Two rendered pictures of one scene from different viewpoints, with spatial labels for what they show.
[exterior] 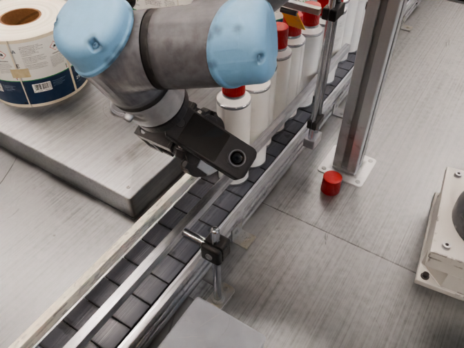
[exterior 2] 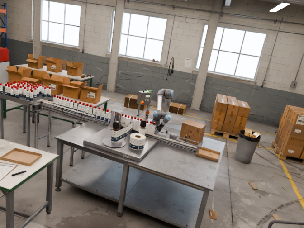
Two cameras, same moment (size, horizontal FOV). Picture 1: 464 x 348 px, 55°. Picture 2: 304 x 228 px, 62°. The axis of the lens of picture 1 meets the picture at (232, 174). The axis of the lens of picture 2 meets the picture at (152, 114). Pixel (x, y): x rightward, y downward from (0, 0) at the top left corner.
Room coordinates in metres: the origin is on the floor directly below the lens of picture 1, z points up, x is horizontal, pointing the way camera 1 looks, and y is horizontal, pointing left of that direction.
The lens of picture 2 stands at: (1.48, 3.40, 2.32)
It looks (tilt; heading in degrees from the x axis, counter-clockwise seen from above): 18 degrees down; 255
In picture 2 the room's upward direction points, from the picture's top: 9 degrees clockwise
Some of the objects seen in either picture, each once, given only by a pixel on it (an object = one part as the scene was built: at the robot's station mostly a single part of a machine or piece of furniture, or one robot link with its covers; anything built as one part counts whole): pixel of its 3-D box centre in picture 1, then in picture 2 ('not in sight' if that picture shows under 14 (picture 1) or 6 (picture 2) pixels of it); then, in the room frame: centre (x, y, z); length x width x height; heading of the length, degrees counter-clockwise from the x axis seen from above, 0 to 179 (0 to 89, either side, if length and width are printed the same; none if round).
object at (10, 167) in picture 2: not in sight; (2, 171); (2.26, 0.98, 0.81); 0.38 x 0.36 x 0.02; 154
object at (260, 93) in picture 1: (253, 112); (149, 127); (0.58, -0.03, 0.98); 0.05 x 0.05 x 0.20
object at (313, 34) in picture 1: (304, 57); (137, 124); (0.76, -0.14, 0.98); 0.05 x 0.05 x 0.20
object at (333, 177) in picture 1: (331, 182); not in sight; (0.56, -0.18, 0.85); 0.03 x 0.03 x 0.03
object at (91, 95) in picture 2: not in sight; (91, 92); (1.47, -1.85, 0.97); 0.51 x 0.39 x 0.37; 69
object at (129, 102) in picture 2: not in sight; (136, 102); (0.06, -4.29, 0.16); 0.65 x 0.54 x 0.32; 159
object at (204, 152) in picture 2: not in sight; (208, 153); (-0.18, 0.46, 0.85); 0.30 x 0.26 x 0.04; 148
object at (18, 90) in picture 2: not in sight; (21, 89); (2.69, -1.50, 0.98); 0.57 x 0.46 x 0.21; 58
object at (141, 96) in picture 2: not in sight; (143, 97); (0.71, -0.20, 1.38); 0.17 x 0.10 x 0.19; 23
